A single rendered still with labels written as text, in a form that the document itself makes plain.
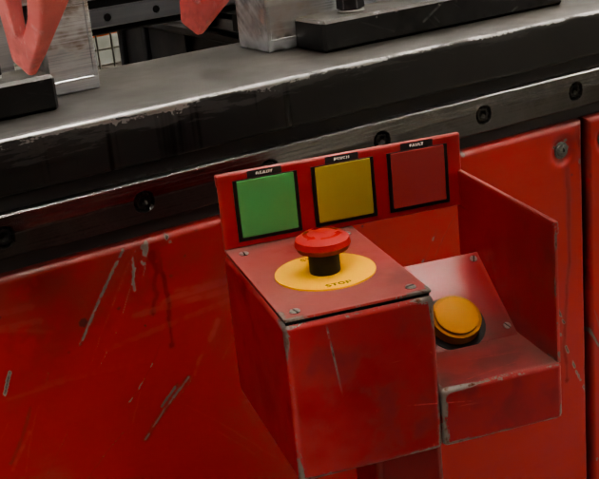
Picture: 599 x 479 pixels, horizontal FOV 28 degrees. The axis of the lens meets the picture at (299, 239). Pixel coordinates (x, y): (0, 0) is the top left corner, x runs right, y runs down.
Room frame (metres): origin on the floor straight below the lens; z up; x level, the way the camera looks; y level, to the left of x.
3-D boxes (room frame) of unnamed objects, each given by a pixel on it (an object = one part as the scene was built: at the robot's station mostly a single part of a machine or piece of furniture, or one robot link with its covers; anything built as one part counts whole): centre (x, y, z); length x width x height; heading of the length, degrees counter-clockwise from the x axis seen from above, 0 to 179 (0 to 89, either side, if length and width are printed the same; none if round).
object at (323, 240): (0.79, -0.02, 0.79); 0.04 x 0.04 x 0.04
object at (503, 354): (0.81, -0.06, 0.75); 0.20 x 0.16 x 0.18; 106
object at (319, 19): (1.21, -0.16, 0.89); 0.30 x 0.05 x 0.03; 120
